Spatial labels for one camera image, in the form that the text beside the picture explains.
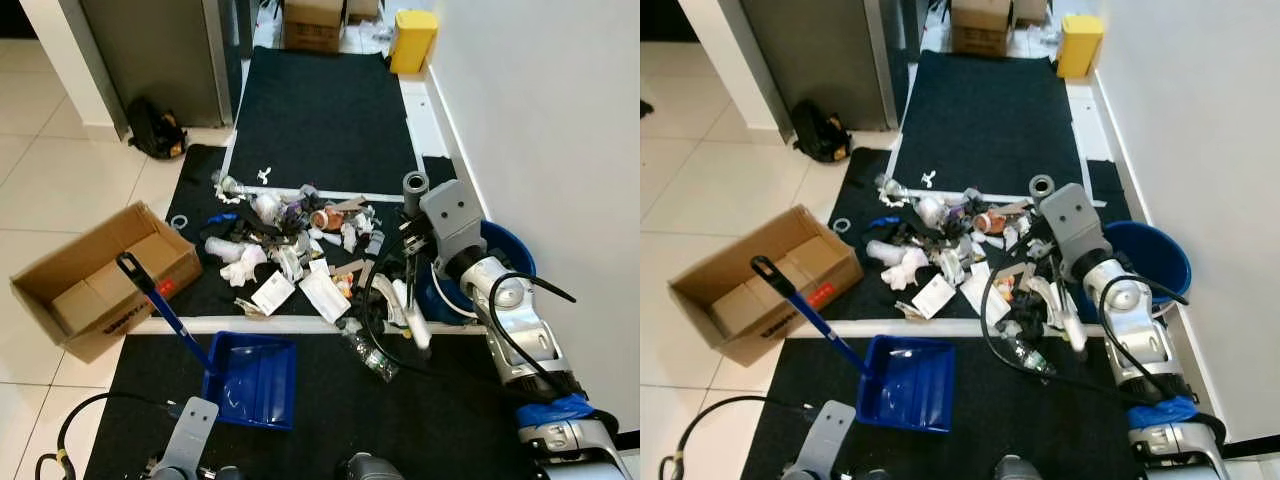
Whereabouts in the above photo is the clear plastic bottle green label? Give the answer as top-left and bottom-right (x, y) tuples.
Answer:
(1003, 330), (1057, 378)
(343, 322), (399, 383)

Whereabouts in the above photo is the blue plastic dustpan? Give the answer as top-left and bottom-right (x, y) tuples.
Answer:
(115, 252), (298, 431)
(752, 256), (956, 434)

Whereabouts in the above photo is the white paper envelope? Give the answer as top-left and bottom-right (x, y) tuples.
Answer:
(298, 262), (353, 323)
(960, 262), (1013, 326)

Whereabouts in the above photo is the blue plastic bucket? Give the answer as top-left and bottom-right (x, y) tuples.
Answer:
(1100, 220), (1194, 319)
(413, 220), (538, 326)

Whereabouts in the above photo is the white paper card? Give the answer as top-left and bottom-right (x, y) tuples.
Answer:
(912, 275), (957, 319)
(250, 272), (297, 316)

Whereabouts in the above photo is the dark mat with white border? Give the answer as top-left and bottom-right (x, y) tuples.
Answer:
(893, 50), (1086, 198)
(228, 46), (421, 197)

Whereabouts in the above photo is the white crumpled tissue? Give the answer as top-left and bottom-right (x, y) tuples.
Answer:
(220, 247), (269, 288)
(882, 250), (931, 291)

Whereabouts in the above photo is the large plain dark mat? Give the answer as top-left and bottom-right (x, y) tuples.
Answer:
(85, 333), (546, 480)
(742, 338), (1216, 480)

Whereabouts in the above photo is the dark mat under rubbish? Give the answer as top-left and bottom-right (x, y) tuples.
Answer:
(160, 144), (471, 319)
(826, 147), (1136, 323)

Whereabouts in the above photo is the yellow plastic bin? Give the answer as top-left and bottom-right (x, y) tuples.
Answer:
(1057, 14), (1105, 79)
(389, 10), (439, 75)

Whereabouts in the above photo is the closed brown cardboard box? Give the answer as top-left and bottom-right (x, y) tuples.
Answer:
(283, 0), (348, 53)
(950, 0), (1014, 57)

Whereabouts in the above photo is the grey robot leg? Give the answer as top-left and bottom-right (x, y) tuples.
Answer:
(993, 455), (1048, 480)
(343, 452), (403, 480)

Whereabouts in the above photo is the black backpack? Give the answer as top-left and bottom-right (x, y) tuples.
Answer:
(127, 96), (188, 160)
(792, 100), (852, 164)

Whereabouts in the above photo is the open brown cardboard box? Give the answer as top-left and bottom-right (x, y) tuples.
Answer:
(10, 202), (203, 363)
(668, 205), (863, 367)

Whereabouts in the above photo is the grey metal door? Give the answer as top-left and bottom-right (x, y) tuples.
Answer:
(80, 0), (236, 128)
(740, 0), (898, 131)

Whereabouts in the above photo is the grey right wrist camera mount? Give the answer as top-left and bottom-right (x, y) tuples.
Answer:
(420, 180), (488, 276)
(1040, 183), (1111, 281)

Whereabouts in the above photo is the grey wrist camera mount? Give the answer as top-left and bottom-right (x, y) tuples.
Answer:
(150, 397), (219, 477)
(1040, 183), (1111, 281)
(420, 180), (488, 276)
(790, 400), (857, 479)

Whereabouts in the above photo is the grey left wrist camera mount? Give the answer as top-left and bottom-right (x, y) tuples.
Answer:
(150, 397), (219, 477)
(790, 400), (857, 479)

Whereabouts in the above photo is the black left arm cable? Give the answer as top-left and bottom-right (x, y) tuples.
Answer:
(35, 392), (181, 480)
(660, 395), (816, 480)

